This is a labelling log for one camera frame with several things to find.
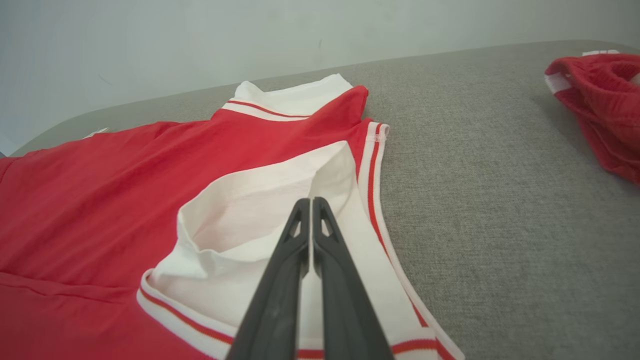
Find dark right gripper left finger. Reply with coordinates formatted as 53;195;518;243
225;197;312;360

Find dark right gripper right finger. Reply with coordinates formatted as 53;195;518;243
311;196;396;360

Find red jersey with white trim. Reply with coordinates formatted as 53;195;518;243
0;73;466;360

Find red shorts with white hem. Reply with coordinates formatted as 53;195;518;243
544;49;640;187

